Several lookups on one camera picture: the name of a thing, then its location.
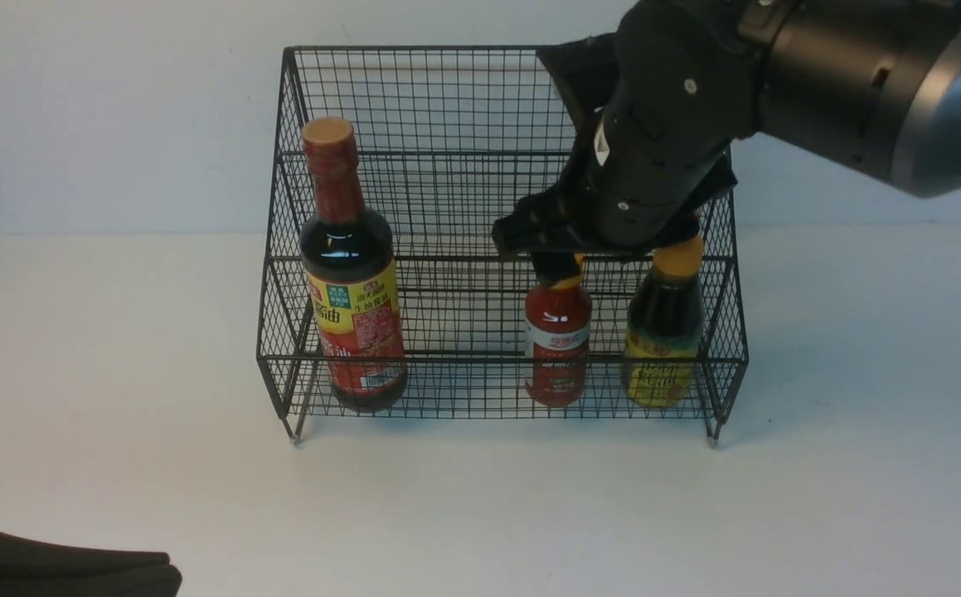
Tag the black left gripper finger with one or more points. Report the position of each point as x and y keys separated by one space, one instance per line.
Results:
x=38 y=568

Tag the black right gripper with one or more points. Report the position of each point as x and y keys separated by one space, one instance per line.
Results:
x=655 y=104

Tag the small red sauce bottle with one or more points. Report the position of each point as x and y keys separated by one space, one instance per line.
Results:
x=556 y=338

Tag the dark vinegar bottle yellow cap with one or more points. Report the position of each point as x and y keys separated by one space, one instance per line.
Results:
x=664 y=327

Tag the tall soy sauce bottle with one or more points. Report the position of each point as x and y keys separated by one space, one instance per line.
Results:
x=347 y=252

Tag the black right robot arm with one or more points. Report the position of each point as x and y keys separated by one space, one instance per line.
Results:
x=874 y=86

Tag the black wire mesh shelf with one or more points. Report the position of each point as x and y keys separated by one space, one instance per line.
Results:
x=449 y=138

